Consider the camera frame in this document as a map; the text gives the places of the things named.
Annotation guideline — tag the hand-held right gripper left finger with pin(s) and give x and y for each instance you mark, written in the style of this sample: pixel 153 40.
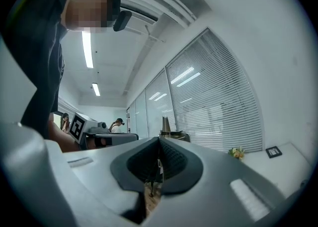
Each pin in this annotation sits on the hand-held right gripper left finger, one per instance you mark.
pixel 94 178

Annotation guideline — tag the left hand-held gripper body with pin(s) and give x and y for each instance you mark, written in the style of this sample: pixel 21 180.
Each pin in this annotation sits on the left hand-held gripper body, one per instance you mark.
pixel 102 129

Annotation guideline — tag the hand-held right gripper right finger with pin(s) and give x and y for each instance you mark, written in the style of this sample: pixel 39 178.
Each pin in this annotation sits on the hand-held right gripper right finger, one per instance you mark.
pixel 211 178

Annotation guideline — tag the person's left forearm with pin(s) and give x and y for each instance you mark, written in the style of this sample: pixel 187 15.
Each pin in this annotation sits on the person's left forearm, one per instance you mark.
pixel 63 139

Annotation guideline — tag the yellow flower bouquet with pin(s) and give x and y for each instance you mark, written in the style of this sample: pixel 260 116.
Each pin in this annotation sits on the yellow flower bouquet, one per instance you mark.
pixel 237 153

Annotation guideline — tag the short ceiling light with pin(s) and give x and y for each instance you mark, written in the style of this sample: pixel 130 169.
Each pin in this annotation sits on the short ceiling light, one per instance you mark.
pixel 96 89

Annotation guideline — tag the frosted glass partition panel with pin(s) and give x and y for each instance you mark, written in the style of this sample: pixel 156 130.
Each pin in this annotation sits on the frosted glass partition panel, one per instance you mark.
pixel 141 116

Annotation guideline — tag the narrow white window blind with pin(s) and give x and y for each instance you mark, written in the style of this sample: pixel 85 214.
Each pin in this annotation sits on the narrow white window blind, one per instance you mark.
pixel 160 106

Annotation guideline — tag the white cabinet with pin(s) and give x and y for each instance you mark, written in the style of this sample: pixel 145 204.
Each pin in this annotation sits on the white cabinet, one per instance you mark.
pixel 278 171

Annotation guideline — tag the wide white window blind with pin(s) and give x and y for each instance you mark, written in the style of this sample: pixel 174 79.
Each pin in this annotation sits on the wide white window blind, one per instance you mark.
pixel 213 101

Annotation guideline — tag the long ceiling light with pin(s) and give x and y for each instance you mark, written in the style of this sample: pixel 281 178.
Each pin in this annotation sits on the long ceiling light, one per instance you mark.
pixel 87 49

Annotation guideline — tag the person's black shirt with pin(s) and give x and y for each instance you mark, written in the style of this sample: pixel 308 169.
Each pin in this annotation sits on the person's black shirt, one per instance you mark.
pixel 37 59

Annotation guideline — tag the person's head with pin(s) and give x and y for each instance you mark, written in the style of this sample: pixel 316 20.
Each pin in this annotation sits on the person's head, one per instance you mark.
pixel 89 10

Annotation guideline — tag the black picture frame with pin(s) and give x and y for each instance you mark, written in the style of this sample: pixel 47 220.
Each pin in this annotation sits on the black picture frame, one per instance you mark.
pixel 274 151

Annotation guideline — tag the black head-mounted camera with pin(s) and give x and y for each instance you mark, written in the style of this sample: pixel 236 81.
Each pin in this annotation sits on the black head-mounted camera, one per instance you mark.
pixel 122 20

